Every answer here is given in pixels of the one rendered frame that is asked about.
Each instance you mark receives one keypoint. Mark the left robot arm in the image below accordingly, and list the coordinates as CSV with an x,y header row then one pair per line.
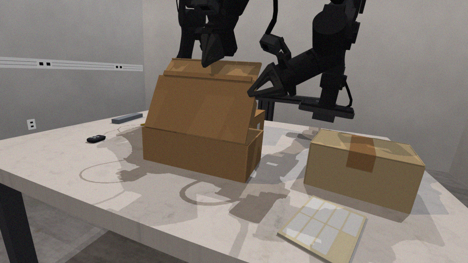
x,y
334,30

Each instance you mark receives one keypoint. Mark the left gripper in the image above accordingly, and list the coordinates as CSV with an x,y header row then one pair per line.
x,y
284,76

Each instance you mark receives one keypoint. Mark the black key fob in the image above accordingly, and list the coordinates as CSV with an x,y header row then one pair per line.
x,y
96,138

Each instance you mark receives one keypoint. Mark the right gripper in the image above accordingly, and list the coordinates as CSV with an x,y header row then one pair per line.
x,y
216,38

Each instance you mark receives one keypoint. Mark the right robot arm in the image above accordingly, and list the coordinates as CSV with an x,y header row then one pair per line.
x,y
190,19

